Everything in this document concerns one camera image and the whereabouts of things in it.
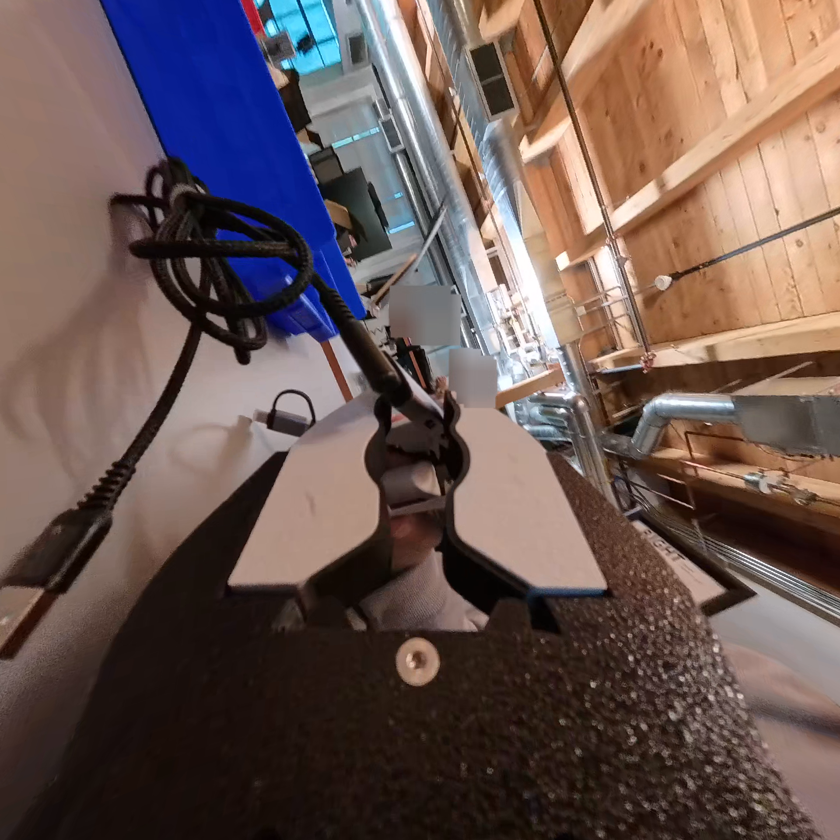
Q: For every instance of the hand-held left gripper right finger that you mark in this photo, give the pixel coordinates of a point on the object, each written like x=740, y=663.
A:
x=518, y=512

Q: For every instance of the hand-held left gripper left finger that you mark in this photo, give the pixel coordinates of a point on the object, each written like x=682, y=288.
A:
x=302, y=512

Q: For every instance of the person's right forearm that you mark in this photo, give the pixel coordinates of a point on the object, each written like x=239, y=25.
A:
x=420, y=597

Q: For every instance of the grey desk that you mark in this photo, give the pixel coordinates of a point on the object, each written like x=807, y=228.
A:
x=59, y=197

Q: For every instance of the person's right hand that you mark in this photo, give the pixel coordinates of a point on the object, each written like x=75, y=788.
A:
x=417, y=538

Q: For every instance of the grey usb plug with loop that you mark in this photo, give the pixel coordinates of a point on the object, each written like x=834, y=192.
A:
x=289, y=420

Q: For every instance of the silver bent pipe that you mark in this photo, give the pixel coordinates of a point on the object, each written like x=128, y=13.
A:
x=584, y=433

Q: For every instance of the metal vent grille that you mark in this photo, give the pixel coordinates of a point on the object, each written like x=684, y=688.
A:
x=492, y=79

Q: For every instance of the blue plastic bin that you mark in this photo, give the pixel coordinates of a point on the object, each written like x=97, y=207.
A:
x=216, y=98

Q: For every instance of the silver elbow duct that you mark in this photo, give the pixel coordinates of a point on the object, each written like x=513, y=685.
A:
x=689, y=413

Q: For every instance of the silver spiral ventilation duct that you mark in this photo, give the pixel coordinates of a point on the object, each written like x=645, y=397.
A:
x=420, y=118

